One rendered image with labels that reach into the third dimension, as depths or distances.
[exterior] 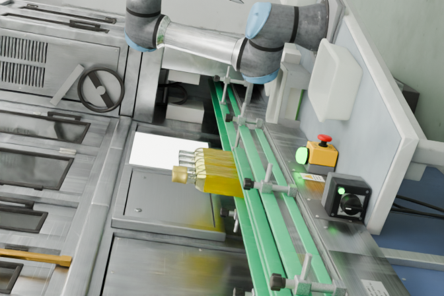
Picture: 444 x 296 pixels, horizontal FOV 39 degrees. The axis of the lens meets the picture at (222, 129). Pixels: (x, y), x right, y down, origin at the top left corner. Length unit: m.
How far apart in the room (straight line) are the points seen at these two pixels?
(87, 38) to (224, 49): 1.00
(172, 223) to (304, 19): 0.73
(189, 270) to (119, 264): 0.19
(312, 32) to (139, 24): 0.57
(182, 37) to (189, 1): 3.55
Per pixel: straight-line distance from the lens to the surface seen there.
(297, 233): 1.36
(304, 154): 1.69
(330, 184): 1.45
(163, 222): 1.90
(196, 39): 2.08
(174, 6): 5.63
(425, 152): 1.41
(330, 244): 1.30
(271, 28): 1.96
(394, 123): 1.38
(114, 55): 2.93
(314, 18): 1.98
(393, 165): 1.36
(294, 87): 2.13
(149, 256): 1.79
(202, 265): 1.79
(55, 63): 2.97
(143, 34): 2.12
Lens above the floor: 1.26
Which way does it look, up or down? 7 degrees down
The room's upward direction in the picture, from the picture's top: 81 degrees counter-clockwise
